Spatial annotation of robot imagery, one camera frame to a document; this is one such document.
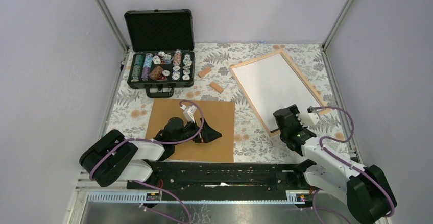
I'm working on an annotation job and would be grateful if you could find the black poker chip case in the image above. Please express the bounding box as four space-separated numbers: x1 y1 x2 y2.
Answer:
124 9 196 98

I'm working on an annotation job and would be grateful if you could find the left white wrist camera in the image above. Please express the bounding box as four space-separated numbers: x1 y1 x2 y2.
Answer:
180 105 197 123

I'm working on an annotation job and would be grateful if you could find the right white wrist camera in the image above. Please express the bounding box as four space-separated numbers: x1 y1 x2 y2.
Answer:
296 113 320 127

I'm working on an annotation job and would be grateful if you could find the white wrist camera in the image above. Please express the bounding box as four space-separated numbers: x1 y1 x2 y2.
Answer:
180 105 197 123
296 113 320 127

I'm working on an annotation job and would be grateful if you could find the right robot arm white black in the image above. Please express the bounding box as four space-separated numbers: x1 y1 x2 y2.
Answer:
273 105 397 223

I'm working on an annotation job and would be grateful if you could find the wooden block near case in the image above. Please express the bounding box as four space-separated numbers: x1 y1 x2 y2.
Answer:
198 67 212 78

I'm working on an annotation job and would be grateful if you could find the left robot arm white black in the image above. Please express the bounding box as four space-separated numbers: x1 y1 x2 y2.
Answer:
79 117 222 189

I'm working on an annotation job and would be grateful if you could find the photo print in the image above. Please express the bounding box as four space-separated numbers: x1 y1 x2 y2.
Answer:
145 98 235 163

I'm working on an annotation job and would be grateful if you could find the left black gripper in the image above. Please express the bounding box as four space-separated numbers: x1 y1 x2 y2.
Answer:
173 117 222 146

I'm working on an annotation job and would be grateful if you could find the light wooden picture frame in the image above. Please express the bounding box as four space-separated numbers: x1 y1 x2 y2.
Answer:
229 49 331 138

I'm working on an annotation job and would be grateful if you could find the white photo sheet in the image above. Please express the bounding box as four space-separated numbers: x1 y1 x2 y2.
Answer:
232 53 324 132

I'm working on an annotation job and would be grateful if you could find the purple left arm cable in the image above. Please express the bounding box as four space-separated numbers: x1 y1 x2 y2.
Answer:
88 100 206 181

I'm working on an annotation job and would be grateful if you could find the wooden block near photo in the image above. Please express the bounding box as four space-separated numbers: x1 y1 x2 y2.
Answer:
209 82 224 94

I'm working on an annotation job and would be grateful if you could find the floral patterned table mat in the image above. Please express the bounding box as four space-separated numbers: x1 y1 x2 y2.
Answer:
104 43 337 163

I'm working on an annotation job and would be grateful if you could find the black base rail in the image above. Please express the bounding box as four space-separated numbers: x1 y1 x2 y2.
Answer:
146 160 315 195

